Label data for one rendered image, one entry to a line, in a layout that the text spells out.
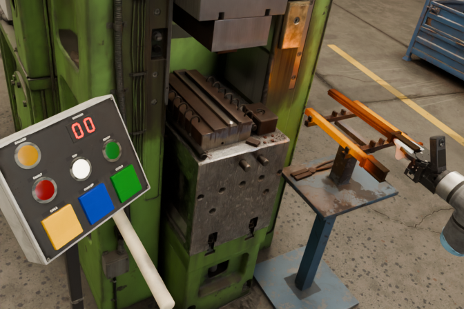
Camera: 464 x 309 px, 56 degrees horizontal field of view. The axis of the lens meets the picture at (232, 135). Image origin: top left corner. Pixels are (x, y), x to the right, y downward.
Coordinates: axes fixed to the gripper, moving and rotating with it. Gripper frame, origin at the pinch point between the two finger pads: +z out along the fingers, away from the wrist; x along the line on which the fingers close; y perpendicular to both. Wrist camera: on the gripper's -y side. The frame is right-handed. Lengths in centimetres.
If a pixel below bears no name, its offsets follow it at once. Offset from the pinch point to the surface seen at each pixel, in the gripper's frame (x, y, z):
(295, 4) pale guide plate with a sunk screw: -20, -30, 45
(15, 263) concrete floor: -120, 107, 83
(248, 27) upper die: -47, -29, 31
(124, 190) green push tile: -91, 4, 10
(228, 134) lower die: -48, 9, 30
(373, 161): -12.2, 5.0, -2.2
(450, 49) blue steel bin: 305, 73, 175
